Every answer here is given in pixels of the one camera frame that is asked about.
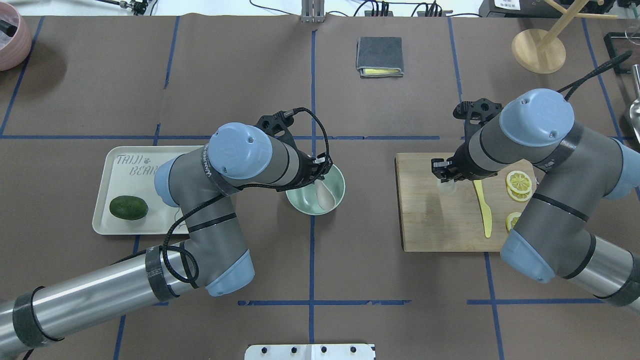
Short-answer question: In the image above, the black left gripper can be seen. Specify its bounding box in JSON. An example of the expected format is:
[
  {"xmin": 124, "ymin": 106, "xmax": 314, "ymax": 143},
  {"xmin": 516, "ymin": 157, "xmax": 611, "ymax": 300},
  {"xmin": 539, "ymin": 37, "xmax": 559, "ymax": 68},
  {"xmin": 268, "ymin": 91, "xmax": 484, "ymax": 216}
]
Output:
[{"xmin": 295, "ymin": 152, "xmax": 333, "ymax": 186}]

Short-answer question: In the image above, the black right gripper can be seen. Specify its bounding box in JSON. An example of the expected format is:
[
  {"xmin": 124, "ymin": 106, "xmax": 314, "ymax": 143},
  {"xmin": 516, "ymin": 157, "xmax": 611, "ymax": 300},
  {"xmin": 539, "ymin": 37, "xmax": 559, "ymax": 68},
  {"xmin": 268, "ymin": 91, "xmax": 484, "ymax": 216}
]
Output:
[{"xmin": 430, "ymin": 147, "xmax": 473, "ymax": 183}]

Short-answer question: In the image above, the white ceramic spoon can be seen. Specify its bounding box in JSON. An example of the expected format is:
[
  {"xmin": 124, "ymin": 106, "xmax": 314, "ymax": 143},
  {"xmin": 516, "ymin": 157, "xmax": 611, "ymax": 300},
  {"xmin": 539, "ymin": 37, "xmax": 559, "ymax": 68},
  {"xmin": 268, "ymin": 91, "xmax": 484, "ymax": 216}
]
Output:
[{"xmin": 314, "ymin": 180, "xmax": 339, "ymax": 212}]

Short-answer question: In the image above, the white steamed bun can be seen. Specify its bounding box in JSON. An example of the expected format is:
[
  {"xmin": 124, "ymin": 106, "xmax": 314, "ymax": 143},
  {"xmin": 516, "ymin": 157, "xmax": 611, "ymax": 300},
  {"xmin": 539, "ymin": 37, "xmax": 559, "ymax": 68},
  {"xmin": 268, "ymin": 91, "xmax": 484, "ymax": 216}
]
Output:
[{"xmin": 436, "ymin": 180, "xmax": 457, "ymax": 196}]

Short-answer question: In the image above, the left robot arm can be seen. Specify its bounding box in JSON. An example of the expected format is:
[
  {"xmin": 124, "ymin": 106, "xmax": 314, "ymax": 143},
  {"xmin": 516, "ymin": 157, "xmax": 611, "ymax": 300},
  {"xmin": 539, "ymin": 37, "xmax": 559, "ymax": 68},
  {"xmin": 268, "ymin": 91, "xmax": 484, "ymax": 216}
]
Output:
[{"xmin": 1, "ymin": 123, "xmax": 320, "ymax": 360}]

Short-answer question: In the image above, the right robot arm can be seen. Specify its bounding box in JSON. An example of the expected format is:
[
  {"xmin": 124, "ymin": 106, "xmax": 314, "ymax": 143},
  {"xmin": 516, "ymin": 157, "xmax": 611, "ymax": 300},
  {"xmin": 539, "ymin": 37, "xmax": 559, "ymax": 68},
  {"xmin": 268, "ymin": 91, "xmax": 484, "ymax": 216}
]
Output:
[{"xmin": 431, "ymin": 88, "xmax": 640, "ymax": 313}]

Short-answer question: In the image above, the green ceramic bowl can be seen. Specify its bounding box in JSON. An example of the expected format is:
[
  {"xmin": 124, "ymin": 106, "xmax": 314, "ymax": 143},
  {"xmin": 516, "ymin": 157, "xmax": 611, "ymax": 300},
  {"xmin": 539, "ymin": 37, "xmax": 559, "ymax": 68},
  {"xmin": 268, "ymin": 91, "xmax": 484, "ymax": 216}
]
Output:
[{"xmin": 285, "ymin": 165, "xmax": 346, "ymax": 215}]

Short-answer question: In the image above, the pink bowl with ice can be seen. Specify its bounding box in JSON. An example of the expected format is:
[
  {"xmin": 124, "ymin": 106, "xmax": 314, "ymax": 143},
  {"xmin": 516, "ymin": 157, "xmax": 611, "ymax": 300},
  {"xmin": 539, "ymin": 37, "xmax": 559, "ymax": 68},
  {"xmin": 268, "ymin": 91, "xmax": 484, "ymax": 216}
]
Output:
[{"xmin": 0, "ymin": 2, "xmax": 32, "ymax": 72}]

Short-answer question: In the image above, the yellow plastic knife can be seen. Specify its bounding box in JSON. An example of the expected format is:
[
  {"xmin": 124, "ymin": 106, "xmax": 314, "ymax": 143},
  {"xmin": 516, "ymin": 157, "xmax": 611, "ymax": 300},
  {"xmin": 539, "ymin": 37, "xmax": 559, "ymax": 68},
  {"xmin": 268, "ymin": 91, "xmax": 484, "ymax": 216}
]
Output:
[{"xmin": 473, "ymin": 180, "xmax": 493, "ymax": 239}]

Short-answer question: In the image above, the double lemon slice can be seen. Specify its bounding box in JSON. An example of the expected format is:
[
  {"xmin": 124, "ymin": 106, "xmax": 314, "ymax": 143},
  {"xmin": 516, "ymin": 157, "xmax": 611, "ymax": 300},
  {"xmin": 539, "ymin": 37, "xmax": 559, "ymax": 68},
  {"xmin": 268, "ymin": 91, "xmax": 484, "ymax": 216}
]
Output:
[{"xmin": 505, "ymin": 170, "xmax": 534, "ymax": 202}]

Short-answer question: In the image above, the wooden cutting board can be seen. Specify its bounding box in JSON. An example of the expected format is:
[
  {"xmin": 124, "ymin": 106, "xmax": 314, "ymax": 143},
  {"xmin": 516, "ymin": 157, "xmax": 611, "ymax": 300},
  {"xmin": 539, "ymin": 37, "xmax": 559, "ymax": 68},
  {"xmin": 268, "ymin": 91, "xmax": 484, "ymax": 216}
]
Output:
[{"xmin": 395, "ymin": 152, "xmax": 536, "ymax": 252}]

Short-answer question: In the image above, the grey folded cloth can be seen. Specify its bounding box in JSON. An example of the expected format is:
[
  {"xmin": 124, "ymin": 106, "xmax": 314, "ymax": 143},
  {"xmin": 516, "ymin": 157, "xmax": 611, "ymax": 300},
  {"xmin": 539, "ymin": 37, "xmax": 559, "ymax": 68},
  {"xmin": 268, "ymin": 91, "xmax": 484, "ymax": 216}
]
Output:
[{"xmin": 355, "ymin": 36, "xmax": 405, "ymax": 78}]

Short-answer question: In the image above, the wooden mug tree stand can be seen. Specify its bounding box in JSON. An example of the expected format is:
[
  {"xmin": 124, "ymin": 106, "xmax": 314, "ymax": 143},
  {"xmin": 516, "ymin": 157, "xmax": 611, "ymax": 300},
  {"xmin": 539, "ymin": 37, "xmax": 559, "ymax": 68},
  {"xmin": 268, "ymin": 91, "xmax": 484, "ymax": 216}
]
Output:
[{"xmin": 510, "ymin": 0, "xmax": 618, "ymax": 75}]

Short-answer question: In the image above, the black box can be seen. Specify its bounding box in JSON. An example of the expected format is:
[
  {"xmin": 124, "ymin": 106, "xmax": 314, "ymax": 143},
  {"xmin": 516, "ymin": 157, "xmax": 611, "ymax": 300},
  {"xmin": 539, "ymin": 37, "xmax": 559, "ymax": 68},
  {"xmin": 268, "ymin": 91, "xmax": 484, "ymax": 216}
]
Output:
[{"xmin": 478, "ymin": 0, "xmax": 620, "ymax": 19}]

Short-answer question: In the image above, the white bear tray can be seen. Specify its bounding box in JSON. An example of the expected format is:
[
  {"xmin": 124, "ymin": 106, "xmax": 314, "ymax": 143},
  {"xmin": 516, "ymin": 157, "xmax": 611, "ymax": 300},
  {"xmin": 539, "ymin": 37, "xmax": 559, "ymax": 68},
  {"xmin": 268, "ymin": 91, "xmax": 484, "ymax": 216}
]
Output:
[{"xmin": 92, "ymin": 145, "xmax": 199, "ymax": 235}]

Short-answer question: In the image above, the metal scoop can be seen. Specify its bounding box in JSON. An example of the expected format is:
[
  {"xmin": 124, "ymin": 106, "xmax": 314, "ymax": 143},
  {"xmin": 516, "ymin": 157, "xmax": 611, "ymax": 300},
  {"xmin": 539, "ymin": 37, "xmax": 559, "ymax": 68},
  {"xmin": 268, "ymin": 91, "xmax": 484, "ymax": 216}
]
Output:
[{"xmin": 628, "ymin": 64, "xmax": 640, "ymax": 143}]

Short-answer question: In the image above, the green avocado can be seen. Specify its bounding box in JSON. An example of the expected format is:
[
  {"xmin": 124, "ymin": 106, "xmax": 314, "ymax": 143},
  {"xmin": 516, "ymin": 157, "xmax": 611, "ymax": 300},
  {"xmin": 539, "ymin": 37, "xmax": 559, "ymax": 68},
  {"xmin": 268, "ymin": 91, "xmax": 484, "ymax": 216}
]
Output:
[{"xmin": 109, "ymin": 195, "xmax": 149, "ymax": 221}]

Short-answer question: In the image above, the black tripod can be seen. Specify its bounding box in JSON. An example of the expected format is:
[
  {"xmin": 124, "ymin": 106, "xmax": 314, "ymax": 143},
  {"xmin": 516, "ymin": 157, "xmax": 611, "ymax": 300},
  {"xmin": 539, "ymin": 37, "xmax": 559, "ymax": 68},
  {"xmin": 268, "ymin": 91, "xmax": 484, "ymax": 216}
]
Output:
[{"xmin": 98, "ymin": 0, "xmax": 149, "ymax": 16}]

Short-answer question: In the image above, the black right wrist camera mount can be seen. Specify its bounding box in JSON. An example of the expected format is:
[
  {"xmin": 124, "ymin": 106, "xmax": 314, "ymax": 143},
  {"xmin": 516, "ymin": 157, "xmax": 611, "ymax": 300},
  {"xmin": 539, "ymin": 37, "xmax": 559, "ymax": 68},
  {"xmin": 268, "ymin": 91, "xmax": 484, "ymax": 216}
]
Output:
[{"xmin": 452, "ymin": 98, "xmax": 503, "ymax": 141}]

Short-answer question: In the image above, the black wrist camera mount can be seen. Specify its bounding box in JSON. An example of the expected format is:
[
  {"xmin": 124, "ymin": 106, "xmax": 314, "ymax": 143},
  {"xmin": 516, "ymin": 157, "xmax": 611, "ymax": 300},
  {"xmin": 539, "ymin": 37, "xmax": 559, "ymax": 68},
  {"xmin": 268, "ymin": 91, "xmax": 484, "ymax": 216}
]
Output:
[
  {"xmin": 254, "ymin": 110, "xmax": 296, "ymax": 148},
  {"xmin": 452, "ymin": 98, "xmax": 503, "ymax": 141}
]

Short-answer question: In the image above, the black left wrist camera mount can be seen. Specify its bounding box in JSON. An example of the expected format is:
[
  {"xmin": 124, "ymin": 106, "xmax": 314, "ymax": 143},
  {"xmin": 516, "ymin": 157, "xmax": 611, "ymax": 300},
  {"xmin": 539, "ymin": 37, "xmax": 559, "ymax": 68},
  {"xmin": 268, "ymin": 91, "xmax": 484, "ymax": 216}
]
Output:
[{"xmin": 254, "ymin": 110, "xmax": 296, "ymax": 148}]

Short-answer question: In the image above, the aluminium frame post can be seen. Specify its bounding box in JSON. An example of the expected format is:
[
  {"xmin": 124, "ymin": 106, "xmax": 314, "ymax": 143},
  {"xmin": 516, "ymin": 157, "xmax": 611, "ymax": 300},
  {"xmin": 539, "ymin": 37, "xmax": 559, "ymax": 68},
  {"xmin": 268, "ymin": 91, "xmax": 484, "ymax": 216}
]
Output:
[{"xmin": 301, "ymin": 0, "xmax": 326, "ymax": 24}]

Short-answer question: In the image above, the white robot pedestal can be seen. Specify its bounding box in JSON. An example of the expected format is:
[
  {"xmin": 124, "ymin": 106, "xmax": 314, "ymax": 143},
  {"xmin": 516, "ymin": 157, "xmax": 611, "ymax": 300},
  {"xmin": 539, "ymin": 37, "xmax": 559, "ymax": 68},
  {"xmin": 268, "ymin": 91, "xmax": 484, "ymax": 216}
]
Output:
[{"xmin": 244, "ymin": 342, "xmax": 377, "ymax": 360}]

